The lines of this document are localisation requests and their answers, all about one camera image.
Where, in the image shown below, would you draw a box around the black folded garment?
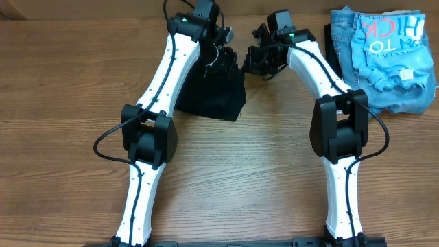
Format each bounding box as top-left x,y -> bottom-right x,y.
324,23 -> 342,78

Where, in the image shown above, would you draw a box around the light blue printed t-shirt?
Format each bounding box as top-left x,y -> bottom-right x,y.
351,14 -> 434,91

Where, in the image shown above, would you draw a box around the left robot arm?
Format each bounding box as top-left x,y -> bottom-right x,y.
109,1 -> 246,246

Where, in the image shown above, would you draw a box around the black t-shirt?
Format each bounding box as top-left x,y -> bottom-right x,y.
176,64 -> 246,121

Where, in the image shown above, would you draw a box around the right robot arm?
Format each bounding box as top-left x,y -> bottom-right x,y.
243,10 -> 368,246

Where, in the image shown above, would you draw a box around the blue denim jeans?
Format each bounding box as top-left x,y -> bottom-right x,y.
330,6 -> 438,113

